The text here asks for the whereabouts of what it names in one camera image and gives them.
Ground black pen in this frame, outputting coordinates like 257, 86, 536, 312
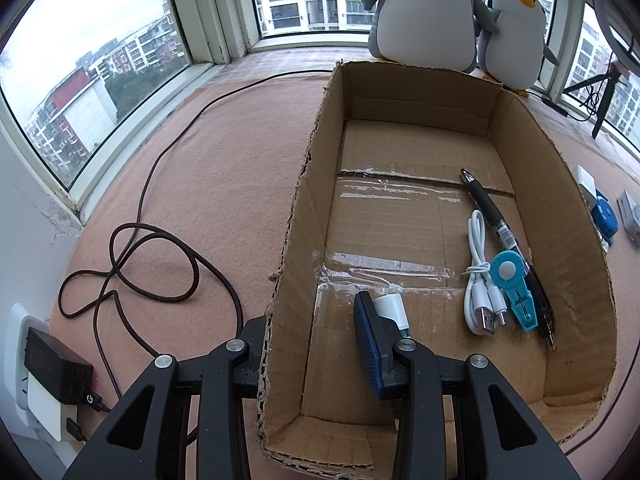
460, 168, 557, 351

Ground cardboard box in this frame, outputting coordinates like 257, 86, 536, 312
255, 59, 618, 473

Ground white window frame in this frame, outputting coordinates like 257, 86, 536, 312
0, 0, 640, 221

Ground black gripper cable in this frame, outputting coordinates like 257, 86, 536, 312
565, 375, 622, 457

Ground teal plastic clip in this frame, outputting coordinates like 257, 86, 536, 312
490, 251, 538, 332

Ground blue round tape measure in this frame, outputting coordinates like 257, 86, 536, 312
592, 191, 621, 253

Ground black power adapter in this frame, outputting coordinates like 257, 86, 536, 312
24, 327, 94, 405

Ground white wall socket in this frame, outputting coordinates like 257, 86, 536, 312
7, 302, 81, 443

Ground small clear plastic box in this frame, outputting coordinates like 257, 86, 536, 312
617, 190, 640, 247

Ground large penguin plush toy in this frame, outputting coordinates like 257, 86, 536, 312
361, 0, 501, 73

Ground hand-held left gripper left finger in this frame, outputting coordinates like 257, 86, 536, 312
62, 316, 268, 480

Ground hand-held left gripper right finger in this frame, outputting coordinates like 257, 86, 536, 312
353, 291, 583, 480

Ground brown power cable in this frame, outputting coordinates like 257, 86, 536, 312
57, 69, 336, 396

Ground white charger plug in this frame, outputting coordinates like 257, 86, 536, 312
575, 165, 599, 206

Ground white USB cable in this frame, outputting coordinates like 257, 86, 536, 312
462, 210, 508, 337

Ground small penguin plush toy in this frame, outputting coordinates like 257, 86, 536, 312
477, 0, 560, 98

